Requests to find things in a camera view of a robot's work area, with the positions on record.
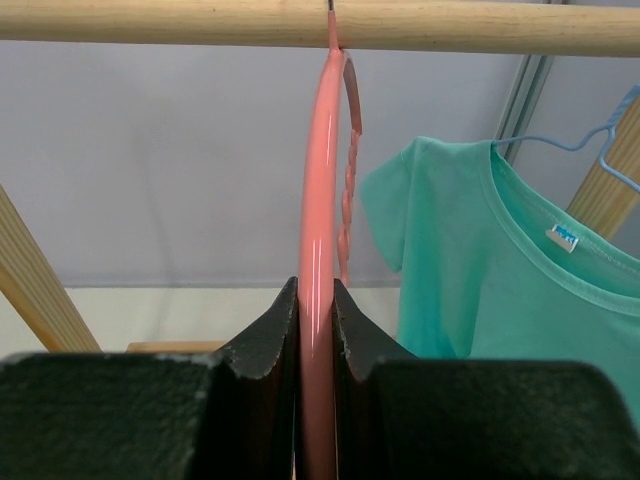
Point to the wooden clothes rack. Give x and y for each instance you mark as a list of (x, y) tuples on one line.
[(148, 146)]

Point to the teal t-shirt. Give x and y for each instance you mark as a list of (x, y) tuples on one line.
[(491, 269)]

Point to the pink plastic hanger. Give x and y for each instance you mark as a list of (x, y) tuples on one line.
[(324, 250)]

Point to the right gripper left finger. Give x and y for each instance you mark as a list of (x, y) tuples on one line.
[(223, 414)]

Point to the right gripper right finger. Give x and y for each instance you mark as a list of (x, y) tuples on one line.
[(402, 417)]

